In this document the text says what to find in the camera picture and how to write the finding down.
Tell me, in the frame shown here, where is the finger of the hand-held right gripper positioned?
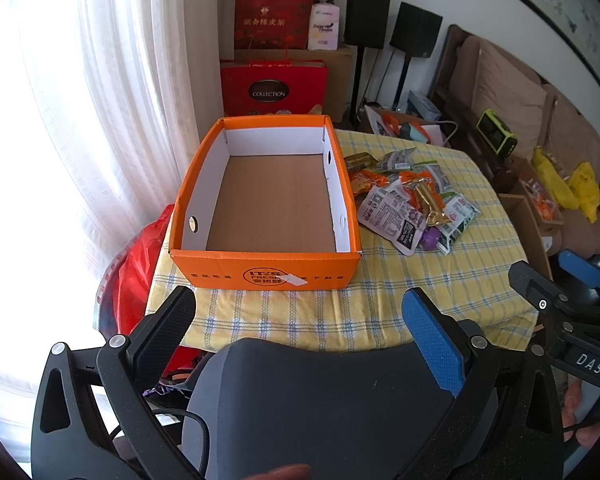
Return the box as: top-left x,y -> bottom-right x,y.
508,259 -> 600,352
557,249 -> 600,307

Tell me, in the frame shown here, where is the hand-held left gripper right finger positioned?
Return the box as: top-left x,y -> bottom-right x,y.
401,287 -> 566,480

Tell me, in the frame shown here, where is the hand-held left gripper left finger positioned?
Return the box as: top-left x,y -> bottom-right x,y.
30,285 -> 206,480

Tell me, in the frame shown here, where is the grey white box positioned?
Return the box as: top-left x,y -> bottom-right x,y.
409,91 -> 442,122

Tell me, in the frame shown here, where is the large brown cardboard box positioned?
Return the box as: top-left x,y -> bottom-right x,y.
235,45 -> 358,126

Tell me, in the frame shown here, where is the white tissue pack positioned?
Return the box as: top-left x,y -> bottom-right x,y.
307,2 -> 342,51

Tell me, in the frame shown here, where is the black speaker stand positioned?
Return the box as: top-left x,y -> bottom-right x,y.
355,47 -> 369,126
396,55 -> 414,111

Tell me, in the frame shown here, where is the beige sofa cushion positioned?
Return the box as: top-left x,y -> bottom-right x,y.
472,37 -> 548,146
545,85 -> 600,196

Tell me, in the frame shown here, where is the low cardboard box with papers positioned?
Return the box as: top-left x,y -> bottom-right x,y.
362,104 -> 463,148

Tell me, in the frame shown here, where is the open brown cardboard box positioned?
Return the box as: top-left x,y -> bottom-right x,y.
497,192 -> 553,281

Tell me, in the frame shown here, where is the black speaker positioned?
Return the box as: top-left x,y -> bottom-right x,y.
391,2 -> 443,58
347,0 -> 391,50

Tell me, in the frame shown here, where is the orange snack packet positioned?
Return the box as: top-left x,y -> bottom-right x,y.
350,169 -> 406,197
397,170 -> 433,196

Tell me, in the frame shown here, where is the gold stick snack packet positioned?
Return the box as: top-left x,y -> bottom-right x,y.
412,182 -> 453,226

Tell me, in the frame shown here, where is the yellow checked tablecloth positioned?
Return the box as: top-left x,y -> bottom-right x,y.
147,129 -> 540,353

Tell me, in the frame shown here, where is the white cable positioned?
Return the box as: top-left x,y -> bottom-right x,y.
440,120 -> 462,147

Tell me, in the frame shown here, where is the white sheer curtain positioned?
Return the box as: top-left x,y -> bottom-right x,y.
0,0 -> 238,411

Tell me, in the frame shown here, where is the small cardboard box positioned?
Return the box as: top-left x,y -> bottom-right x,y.
510,157 -> 566,236

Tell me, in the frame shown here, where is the gold brown snack packet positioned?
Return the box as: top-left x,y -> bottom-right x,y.
344,152 -> 379,172

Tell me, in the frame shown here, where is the green black portable device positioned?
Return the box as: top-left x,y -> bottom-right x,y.
476,109 -> 518,155

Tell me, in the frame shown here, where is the red gift bag oval label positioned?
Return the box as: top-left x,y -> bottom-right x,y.
220,59 -> 328,117

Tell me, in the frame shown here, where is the orange grey teal device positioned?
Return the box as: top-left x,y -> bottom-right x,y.
384,114 -> 428,142

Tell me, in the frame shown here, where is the yellow plastic bag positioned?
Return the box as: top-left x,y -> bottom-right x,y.
532,146 -> 578,209
567,161 -> 600,223

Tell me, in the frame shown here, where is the white purple jelly pouch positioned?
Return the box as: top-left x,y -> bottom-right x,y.
357,185 -> 440,257

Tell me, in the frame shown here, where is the brown wooden sofa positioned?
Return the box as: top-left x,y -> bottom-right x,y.
432,24 -> 600,261

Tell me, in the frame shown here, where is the orange cardboard box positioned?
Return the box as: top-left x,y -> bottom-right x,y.
169,114 -> 363,292

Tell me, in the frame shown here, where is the green white snack packet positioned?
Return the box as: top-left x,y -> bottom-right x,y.
410,159 -> 453,196
436,192 -> 481,253
375,148 -> 418,172

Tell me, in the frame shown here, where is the red plastic bag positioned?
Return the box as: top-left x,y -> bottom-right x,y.
96,204 -> 201,361

